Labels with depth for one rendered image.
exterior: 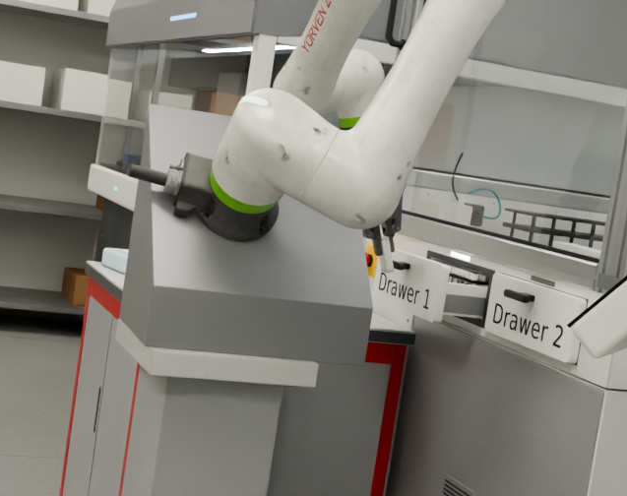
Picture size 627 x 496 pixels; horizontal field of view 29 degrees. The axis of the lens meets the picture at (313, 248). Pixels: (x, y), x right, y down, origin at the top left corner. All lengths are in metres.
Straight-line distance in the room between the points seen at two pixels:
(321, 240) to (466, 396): 0.50
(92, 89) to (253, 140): 4.27
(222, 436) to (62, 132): 4.58
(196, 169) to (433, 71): 0.42
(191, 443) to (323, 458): 0.59
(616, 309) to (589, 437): 0.73
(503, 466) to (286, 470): 0.50
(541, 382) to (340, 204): 0.53
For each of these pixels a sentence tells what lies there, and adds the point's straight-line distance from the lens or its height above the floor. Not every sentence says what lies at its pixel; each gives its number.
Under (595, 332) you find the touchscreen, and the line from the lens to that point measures 1.37.
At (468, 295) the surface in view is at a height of 0.87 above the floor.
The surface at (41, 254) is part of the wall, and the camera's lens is 6.57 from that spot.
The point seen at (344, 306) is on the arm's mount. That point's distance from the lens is 2.05.
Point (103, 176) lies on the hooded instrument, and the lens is 4.64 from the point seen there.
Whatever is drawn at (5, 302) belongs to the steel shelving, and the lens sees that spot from 6.06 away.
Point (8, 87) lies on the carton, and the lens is 6.10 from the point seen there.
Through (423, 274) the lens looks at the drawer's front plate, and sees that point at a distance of 2.37.
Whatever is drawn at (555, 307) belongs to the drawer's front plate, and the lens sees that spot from 2.14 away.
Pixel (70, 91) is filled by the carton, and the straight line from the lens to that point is 6.11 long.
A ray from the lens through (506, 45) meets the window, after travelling 2.49.
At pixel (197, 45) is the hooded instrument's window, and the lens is 3.66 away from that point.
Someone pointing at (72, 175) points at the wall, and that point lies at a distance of 6.55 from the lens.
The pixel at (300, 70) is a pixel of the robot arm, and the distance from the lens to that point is 2.20.
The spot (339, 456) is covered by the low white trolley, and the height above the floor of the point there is 0.48.
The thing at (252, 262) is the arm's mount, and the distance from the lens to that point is 2.03.
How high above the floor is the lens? 1.12
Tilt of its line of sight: 5 degrees down
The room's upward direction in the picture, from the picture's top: 9 degrees clockwise
